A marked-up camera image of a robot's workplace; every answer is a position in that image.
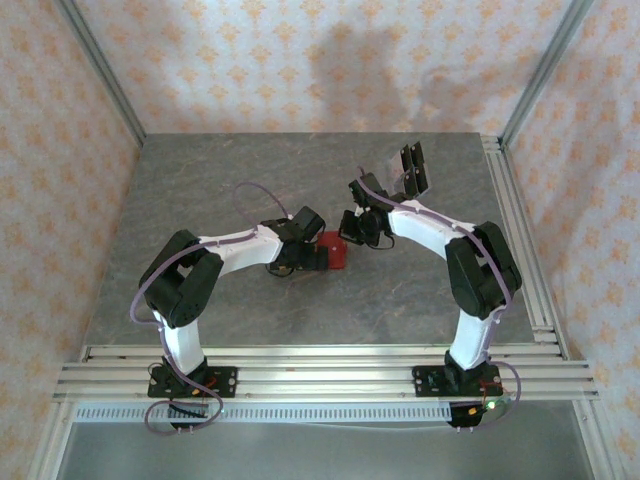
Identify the wide aluminium mounting beam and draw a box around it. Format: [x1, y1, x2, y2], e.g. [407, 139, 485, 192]
[52, 360, 600, 403]

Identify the grey sheet metal shelf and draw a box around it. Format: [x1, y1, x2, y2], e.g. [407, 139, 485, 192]
[52, 417, 596, 480]

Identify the red leather card holder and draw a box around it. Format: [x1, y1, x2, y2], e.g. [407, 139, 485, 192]
[318, 229, 350, 272]

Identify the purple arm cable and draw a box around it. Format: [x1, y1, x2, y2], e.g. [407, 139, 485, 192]
[130, 181, 295, 437]
[357, 165, 525, 432]

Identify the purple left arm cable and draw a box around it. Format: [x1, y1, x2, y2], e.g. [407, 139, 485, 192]
[130, 181, 295, 437]

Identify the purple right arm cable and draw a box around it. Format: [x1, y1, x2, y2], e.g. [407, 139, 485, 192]
[357, 165, 525, 432]

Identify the aluminium frame post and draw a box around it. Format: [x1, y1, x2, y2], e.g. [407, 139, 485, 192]
[27, 399, 76, 480]
[572, 399, 624, 480]
[499, 0, 596, 150]
[53, 0, 147, 147]

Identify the black controller board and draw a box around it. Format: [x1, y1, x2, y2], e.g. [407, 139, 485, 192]
[446, 398, 502, 432]

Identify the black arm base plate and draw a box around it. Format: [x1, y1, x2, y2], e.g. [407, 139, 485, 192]
[412, 363, 501, 400]
[147, 364, 239, 401]

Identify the white slotted cable duct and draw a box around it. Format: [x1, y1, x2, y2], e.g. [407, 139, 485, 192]
[73, 403, 454, 425]

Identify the aluminium extrusion rail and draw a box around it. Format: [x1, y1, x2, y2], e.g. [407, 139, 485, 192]
[79, 343, 570, 362]
[480, 133, 571, 359]

